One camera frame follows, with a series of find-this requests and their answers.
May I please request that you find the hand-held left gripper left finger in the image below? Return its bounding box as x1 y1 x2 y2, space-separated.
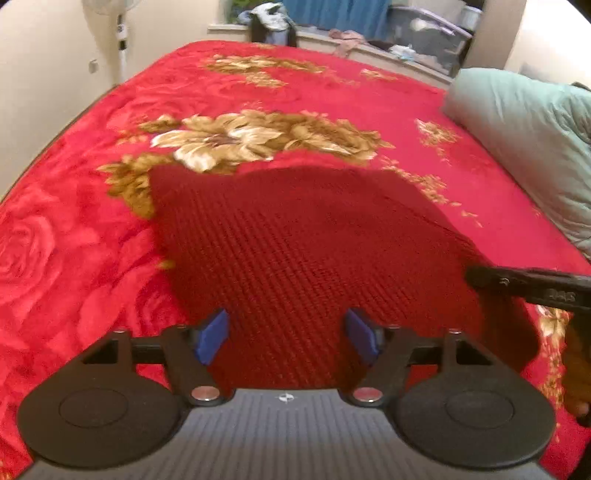
82 307 236 408

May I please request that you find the dark red knitted sweater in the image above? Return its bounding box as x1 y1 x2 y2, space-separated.
148 151 542 393

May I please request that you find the person's right hand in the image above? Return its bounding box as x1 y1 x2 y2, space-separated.
564 316 591 428

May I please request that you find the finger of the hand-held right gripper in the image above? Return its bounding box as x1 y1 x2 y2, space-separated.
464 264 520 296

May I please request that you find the green potted plant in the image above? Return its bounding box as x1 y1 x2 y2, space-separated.
228 0 256 24

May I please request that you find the red floral blanket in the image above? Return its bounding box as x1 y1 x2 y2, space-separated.
0 40 591 480

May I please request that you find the white standing fan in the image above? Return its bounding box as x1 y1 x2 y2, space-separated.
82 0 143 88

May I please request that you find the beige wooden door frame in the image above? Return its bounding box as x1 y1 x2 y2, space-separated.
461 0 528 72

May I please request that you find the black bag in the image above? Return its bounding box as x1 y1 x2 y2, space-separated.
237 2 299 48

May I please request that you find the pale green pillow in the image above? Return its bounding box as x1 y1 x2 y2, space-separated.
441 67 591 263

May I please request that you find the pink cloth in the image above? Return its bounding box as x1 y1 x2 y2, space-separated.
328 28 371 57

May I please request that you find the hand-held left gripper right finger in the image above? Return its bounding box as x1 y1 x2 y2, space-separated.
344 307 496 409

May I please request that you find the blue curtain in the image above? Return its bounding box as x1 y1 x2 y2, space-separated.
281 0 394 34

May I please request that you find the grey plastic storage box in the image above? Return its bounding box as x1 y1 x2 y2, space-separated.
387 4 475 78

